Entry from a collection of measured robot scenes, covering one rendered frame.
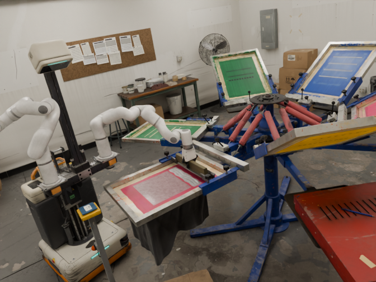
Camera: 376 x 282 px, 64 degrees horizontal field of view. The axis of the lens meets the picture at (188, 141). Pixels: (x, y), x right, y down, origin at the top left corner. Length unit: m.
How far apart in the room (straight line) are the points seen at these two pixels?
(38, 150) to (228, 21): 5.91
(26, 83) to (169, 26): 2.86
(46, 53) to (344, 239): 1.81
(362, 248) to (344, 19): 4.91
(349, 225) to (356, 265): 0.23
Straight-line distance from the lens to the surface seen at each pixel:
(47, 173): 2.19
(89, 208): 2.14
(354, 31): 5.90
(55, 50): 2.02
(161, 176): 2.30
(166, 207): 1.89
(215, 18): 7.08
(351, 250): 1.42
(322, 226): 1.50
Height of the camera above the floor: 2.05
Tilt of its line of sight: 23 degrees down
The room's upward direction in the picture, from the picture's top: 9 degrees counter-clockwise
